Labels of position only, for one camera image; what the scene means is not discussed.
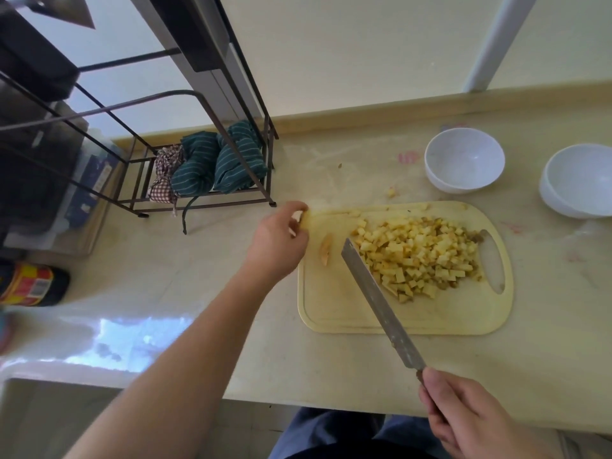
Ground person's left hand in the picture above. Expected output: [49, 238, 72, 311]
[240, 201, 311, 285]

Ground person's right hand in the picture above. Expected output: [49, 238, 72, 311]
[418, 367, 544, 459]

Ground beige plastic cutting board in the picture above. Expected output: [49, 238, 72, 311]
[297, 201, 514, 336]

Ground steel kitchen knife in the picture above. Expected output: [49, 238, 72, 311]
[341, 238, 427, 384]

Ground person's left forearm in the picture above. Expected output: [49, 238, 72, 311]
[64, 271, 269, 459]

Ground green striped cloth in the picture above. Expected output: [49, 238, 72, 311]
[171, 132, 222, 200]
[212, 120, 269, 193]

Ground pile of diced potato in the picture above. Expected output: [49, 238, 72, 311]
[350, 214, 485, 304]

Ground person's blue trousers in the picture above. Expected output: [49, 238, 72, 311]
[272, 407, 448, 459]

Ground red checkered cloth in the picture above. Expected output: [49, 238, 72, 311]
[147, 144, 187, 205]

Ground black metal rack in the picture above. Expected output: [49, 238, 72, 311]
[0, 0, 279, 235]

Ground white bowl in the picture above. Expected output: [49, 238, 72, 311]
[539, 143, 612, 219]
[424, 127, 506, 195]

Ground blue box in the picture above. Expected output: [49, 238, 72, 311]
[64, 152, 121, 230]

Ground clear plastic container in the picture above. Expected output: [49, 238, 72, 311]
[0, 99, 124, 257]

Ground dark bottle with red label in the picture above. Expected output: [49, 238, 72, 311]
[0, 259, 71, 308]

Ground white pipe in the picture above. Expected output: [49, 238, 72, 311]
[462, 0, 539, 94]

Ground black appliance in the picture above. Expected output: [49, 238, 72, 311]
[0, 11, 80, 104]

